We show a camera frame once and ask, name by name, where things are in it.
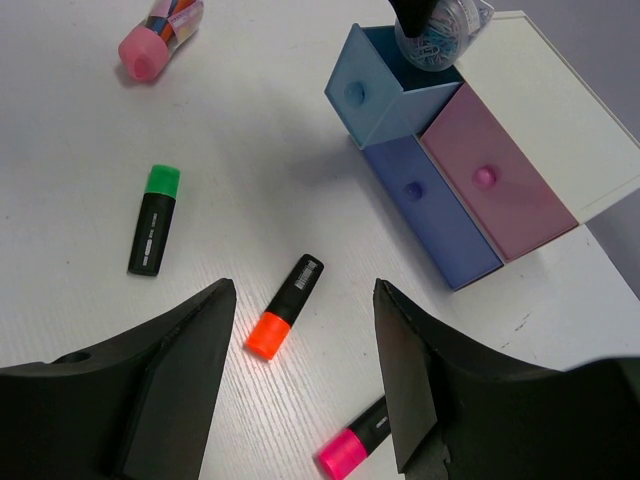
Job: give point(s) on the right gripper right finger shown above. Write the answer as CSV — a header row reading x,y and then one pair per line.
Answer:
x,y
461,410

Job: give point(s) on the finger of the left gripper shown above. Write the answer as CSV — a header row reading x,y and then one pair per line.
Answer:
x,y
413,15

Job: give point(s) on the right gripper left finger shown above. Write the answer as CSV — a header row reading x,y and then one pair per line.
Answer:
x,y
136,406

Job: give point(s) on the clear paper clip jar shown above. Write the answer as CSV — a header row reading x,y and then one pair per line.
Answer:
x,y
451,29

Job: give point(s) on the light blue drawer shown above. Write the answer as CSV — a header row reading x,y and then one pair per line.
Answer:
x,y
378,94

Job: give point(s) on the white drawer cabinet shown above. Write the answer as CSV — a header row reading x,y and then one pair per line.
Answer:
x,y
572,139

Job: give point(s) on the orange highlighter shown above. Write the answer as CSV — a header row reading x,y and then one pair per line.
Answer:
x,y
283,310

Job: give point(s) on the pink highlighter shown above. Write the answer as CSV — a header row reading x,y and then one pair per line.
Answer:
x,y
355,443

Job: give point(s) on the purple blue drawer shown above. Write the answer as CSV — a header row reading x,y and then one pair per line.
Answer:
x,y
438,219

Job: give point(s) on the pink drawer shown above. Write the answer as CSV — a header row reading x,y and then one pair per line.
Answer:
x,y
507,196

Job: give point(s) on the green highlighter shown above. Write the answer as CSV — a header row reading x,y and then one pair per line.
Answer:
x,y
154,220

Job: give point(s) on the pink capped pen tube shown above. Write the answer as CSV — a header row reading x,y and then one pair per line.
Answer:
x,y
148,48

